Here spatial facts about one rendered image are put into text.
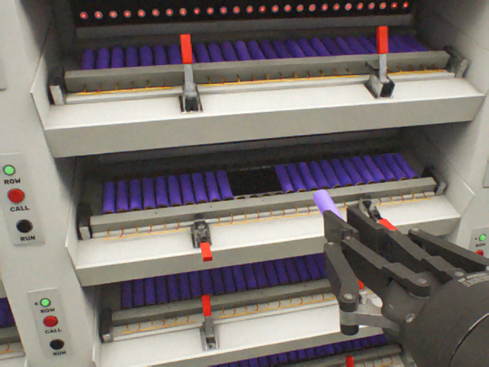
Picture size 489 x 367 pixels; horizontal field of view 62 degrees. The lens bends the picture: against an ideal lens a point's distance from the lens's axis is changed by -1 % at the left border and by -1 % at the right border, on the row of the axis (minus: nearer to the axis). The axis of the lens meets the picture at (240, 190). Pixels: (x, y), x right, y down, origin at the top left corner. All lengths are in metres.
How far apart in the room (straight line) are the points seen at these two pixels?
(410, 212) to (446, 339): 0.50
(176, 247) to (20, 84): 0.29
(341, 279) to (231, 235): 0.34
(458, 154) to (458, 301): 0.53
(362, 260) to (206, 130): 0.29
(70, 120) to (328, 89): 0.35
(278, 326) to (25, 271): 0.41
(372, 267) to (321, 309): 0.47
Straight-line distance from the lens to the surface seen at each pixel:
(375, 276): 0.32
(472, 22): 0.74
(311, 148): 0.75
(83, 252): 0.63
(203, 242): 0.57
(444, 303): 0.25
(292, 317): 0.77
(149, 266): 0.62
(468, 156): 0.74
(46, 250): 0.61
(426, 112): 0.66
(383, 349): 0.97
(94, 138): 0.54
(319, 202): 0.47
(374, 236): 0.39
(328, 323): 0.78
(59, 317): 0.67
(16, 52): 0.53
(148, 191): 0.66
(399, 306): 0.27
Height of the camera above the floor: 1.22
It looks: 23 degrees down
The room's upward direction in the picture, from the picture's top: 2 degrees counter-clockwise
